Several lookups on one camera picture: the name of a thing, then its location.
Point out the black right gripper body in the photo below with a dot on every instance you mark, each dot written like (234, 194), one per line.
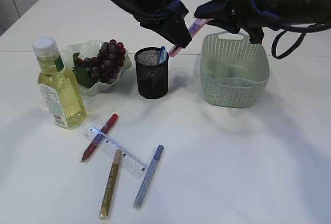
(240, 15)

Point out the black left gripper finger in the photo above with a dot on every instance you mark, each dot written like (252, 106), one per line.
(171, 27)

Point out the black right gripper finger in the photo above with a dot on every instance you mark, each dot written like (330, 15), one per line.
(216, 10)

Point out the pink purple scissors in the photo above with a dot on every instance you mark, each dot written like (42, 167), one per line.
(196, 26)

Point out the blue scissors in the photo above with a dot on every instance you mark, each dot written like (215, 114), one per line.
(162, 56)

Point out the clear plastic sheet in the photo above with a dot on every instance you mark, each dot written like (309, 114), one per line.
(237, 82)

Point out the purple artificial grape bunch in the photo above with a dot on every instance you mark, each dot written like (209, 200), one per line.
(104, 67)

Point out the yellow tea bottle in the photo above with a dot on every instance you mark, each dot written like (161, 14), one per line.
(58, 85)

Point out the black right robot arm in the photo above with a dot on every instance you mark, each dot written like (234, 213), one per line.
(300, 16)

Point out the black mesh pen holder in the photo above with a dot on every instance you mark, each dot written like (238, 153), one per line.
(152, 79)

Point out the green plastic woven basket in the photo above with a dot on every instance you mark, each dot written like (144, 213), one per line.
(232, 58)

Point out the red glitter glue pen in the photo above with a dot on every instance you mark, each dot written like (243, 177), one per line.
(98, 138)

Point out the clear plastic ruler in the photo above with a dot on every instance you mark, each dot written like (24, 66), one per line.
(108, 145)

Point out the silver blue glitter glue pen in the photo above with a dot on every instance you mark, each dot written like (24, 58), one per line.
(138, 202)

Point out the gold glitter glue pen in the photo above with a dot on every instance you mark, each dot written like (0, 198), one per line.
(110, 186)

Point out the green wavy glass bowl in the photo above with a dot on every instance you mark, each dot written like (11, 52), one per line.
(90, 49)

